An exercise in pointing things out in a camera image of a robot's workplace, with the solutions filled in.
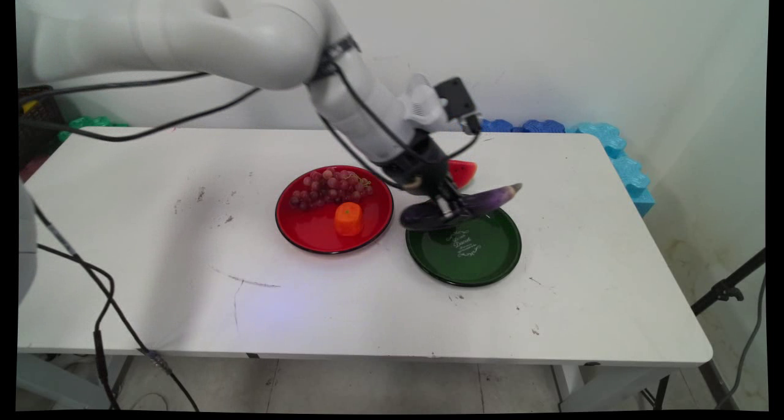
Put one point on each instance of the white table leg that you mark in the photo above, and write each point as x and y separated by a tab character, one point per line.
606	386

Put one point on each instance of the black tripod stand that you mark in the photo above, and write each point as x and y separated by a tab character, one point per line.
726	288

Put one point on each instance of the purple eggplant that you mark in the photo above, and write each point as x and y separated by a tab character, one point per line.
490	199

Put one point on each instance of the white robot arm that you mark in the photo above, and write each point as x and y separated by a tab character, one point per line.
233	34

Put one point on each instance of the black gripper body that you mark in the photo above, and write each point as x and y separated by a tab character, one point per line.
422	166

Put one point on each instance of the orange fruit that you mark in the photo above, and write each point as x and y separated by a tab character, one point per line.
348	219

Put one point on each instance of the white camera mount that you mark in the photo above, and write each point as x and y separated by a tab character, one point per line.
422	104

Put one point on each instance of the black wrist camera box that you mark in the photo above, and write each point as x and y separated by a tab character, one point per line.
456	97

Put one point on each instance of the light blue foam strip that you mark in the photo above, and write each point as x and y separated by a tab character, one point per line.
625	163

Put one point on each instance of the purple grape bunch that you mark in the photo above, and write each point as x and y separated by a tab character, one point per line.
327	187

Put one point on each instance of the red watermelon slice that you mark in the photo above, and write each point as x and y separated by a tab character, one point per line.
463	172

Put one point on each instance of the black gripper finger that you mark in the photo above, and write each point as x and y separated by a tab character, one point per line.
456	194
447	209

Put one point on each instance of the red plate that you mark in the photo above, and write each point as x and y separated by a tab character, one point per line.
318	224

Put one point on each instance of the dark green plate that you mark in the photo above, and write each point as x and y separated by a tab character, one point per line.
468	254

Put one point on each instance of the black crate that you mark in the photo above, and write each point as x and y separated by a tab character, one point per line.
40	123

